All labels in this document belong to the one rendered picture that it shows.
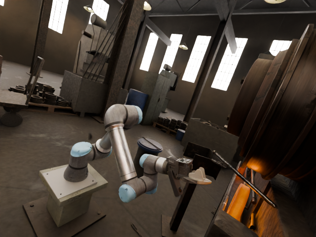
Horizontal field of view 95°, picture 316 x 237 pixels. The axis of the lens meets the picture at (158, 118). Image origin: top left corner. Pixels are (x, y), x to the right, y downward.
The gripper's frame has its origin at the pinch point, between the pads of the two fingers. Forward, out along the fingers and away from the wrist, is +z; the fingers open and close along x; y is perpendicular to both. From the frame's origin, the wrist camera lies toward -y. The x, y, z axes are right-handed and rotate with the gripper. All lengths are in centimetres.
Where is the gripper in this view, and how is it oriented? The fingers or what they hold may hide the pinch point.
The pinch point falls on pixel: (208, 183)
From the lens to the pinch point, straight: 69.2
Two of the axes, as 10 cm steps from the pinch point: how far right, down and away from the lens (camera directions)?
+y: 0.7, -10.0, 0.0
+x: 5.6, 0.4, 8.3
